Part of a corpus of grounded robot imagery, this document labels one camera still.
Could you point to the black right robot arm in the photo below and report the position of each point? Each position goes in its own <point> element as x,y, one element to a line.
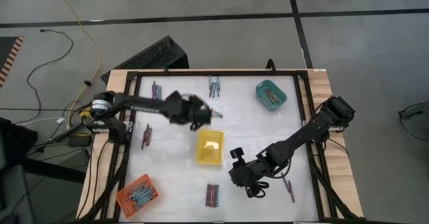
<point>301,137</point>

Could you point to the orange plastic basket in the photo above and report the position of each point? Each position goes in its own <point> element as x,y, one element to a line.
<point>123,197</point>

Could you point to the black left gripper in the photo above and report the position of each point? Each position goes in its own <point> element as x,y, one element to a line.
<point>184,110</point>

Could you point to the black metal table frame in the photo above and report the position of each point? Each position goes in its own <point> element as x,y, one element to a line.
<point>234,73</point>

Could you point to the orange black striped mat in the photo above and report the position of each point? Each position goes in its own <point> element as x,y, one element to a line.
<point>6,49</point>

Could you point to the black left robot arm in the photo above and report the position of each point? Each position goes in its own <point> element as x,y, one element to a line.
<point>140,106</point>

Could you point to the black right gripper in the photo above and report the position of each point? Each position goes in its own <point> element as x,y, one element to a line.
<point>248,173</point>

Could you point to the yellow plastic basket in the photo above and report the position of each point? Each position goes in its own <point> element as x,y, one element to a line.
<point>209,150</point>

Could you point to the black power adapter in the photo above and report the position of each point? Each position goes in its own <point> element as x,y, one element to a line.
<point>78,141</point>

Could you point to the black perforated case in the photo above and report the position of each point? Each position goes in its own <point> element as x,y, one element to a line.
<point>157,54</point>

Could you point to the teal plastic basket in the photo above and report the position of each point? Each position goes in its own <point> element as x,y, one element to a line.
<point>260,91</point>

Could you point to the grey crayon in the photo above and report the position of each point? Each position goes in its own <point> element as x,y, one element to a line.
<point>210,83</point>
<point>218,82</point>

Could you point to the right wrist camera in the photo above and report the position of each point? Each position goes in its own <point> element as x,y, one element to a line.
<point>238,153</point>

